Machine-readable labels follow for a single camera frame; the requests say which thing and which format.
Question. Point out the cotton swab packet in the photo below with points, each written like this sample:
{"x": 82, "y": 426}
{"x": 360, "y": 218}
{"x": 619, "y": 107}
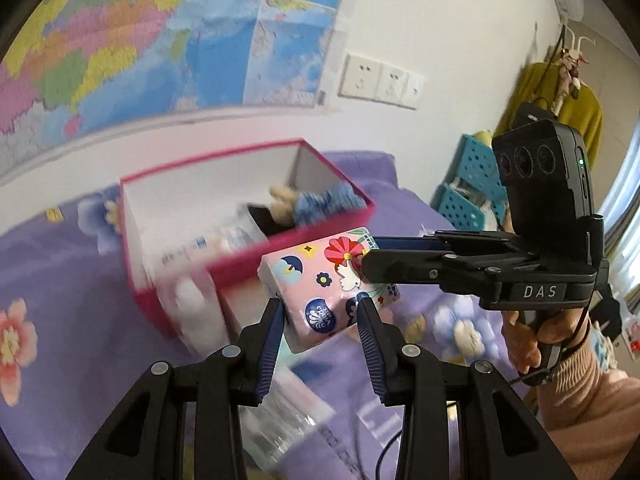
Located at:
{"x": 289, "y": 413}

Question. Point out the colourful wall map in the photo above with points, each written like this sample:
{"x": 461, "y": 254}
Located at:
{"x": 81, "y": 66}

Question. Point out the person right hand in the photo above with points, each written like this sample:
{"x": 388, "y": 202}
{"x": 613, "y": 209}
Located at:
{"x": 523, "y": 342}

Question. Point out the blue plastic basket shelf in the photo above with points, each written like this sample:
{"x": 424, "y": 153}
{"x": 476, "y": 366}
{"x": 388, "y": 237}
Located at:
{"x": 471, "y": 198}

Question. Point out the purple floral bedsheet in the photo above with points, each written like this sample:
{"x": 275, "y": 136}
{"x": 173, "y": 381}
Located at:
{"x": 94, "y": 342}

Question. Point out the black scrunchie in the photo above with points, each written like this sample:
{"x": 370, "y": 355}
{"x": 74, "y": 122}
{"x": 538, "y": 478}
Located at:
{"x": 262, "y": 217}

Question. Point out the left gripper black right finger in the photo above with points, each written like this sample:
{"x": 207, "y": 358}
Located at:
{"x": 381, "y": 343}

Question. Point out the beige plush toy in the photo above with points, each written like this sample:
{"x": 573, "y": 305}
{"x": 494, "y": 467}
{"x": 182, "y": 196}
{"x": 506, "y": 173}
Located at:
{"x": 284, "y": 201}

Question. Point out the pink cardboard box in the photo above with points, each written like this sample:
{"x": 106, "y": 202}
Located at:
{"x": 164, "y": 207}

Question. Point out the pink sleeve right forearm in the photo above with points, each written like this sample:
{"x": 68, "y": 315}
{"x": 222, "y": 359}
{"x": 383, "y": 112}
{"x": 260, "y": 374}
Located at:
{"x": 592, "y": 416}

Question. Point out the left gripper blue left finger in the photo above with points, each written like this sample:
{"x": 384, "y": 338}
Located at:
{"x": 260, "y": 344}

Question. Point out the black handbag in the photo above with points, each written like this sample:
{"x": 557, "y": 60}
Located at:
{"x": 529, "y": 112}

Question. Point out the white wall socket panel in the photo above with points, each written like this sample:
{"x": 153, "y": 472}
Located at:
{"x": 369, "y": 80}

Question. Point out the blue gingham scrunchie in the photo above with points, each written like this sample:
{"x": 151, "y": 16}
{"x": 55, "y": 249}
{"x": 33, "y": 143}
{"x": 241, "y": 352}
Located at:
{"x": 311, "y": 208}

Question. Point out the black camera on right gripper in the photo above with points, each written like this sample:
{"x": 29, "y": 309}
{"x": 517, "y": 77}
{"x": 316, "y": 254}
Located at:
{"x": 544, "y": 168}

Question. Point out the pink floral tissue pack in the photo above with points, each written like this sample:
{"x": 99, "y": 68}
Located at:
{"x": 320, "y": 283}

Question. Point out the white coat rack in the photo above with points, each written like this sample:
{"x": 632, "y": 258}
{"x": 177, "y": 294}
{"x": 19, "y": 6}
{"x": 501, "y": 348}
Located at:
{"x": 569, "y": 62}

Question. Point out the white spray bottle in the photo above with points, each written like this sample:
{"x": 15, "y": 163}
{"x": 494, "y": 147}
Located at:
{"x": 191, "y": 303}

